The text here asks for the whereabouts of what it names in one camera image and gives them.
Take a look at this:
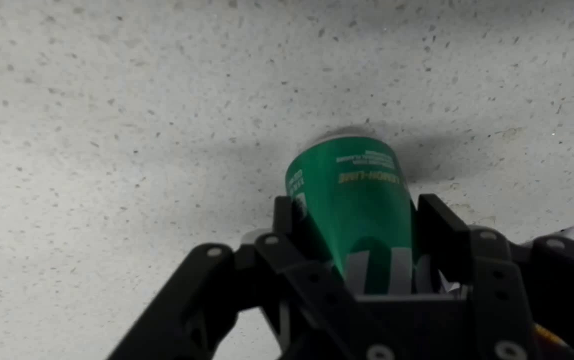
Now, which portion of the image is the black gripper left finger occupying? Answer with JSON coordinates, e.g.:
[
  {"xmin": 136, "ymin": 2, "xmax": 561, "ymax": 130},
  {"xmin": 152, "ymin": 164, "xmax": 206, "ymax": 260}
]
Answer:
[{"xmin": 106, "ymin": 194, "xmax": 399, "ymax": 360}]

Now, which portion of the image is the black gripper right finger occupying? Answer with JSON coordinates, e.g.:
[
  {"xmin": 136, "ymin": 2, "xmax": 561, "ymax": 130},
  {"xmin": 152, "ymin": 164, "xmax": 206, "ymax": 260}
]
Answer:
[{"xmin": 416, "ymin": 193, "xmax": 574, "ymax": 360}]

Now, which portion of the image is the green drink can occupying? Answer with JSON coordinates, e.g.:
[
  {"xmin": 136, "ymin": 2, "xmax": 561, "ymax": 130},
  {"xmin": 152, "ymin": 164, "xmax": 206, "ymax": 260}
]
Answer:
[{"xmin": 284, "ymin": 134, "xmax": 447, "ymax": 300}]

